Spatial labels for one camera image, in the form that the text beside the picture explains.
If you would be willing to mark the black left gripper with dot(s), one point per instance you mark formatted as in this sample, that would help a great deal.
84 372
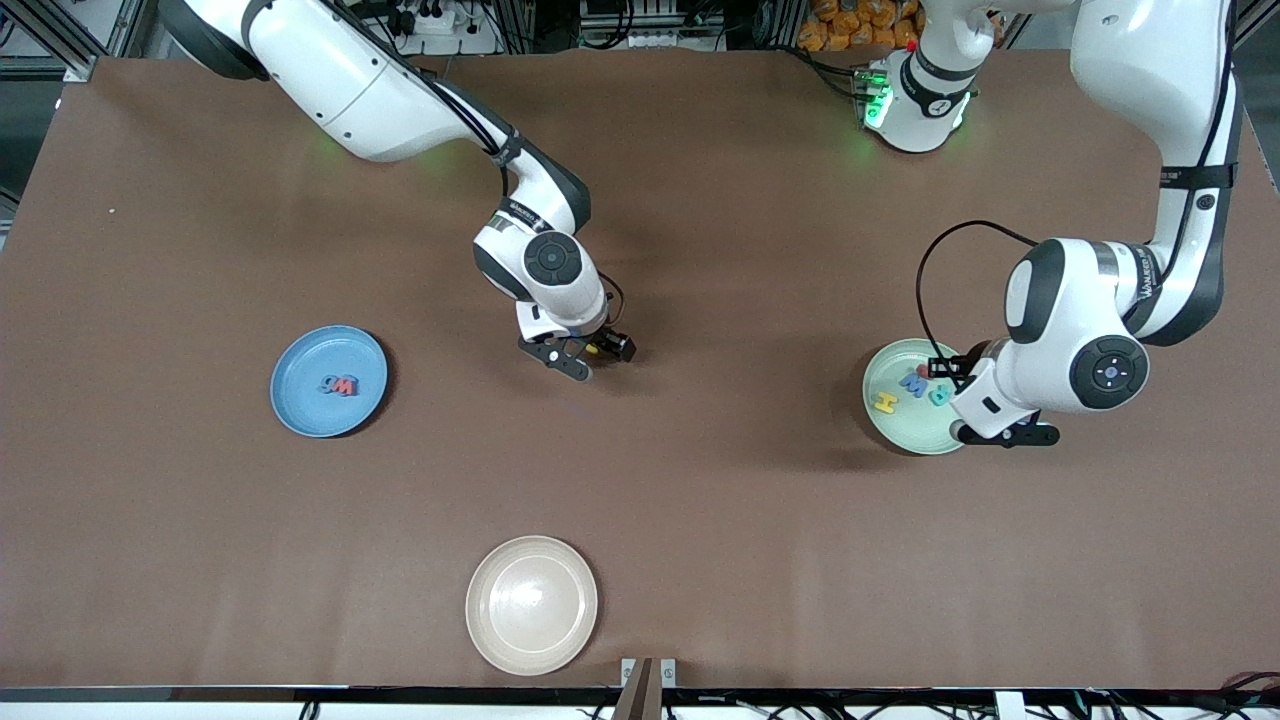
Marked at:
962 365

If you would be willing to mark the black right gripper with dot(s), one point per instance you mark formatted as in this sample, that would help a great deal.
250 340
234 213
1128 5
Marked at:
600 343

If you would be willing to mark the teal capital letter R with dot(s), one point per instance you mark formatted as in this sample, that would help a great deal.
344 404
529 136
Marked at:
940 395

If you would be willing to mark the blue capital letter W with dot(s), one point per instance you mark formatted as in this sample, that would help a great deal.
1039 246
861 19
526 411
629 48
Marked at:
912 381

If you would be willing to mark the yellow capital letter H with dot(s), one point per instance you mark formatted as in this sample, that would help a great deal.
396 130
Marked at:
885 402

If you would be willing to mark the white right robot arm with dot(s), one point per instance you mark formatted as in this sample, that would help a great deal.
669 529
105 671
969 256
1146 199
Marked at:
340 70

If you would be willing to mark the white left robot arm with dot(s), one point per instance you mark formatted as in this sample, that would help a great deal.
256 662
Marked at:
1150 70

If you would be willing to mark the green plate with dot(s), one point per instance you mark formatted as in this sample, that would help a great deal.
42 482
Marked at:
905 430

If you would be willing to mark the beige plate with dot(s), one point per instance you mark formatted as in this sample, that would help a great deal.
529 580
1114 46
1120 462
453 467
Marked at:
530 605

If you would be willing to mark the blue plate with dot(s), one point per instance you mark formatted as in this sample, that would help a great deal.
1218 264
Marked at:
300 400

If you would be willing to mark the grey electronics box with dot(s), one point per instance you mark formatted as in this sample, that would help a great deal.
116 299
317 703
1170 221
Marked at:
650 35

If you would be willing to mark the orange packet bag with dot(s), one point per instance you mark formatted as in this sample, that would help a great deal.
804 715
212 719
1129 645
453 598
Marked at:
850 25

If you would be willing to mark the white power strip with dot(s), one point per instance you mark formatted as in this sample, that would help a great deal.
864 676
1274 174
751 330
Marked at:
435 22

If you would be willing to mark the white left camera mount block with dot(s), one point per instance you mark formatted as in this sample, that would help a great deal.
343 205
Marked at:
985 400

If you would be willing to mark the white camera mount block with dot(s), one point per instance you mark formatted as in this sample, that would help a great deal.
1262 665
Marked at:
985 400
535 322

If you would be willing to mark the white right camera mount block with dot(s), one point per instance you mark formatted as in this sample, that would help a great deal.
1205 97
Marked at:
535 322

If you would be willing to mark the small grey bracket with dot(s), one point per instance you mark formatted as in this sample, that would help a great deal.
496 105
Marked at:
668 672
629 672

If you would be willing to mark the brown stand post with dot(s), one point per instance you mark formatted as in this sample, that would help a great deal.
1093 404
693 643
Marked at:
637 700

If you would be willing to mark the aluminium frame profile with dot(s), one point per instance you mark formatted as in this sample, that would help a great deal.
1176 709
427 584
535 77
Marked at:
1255 25
75 68

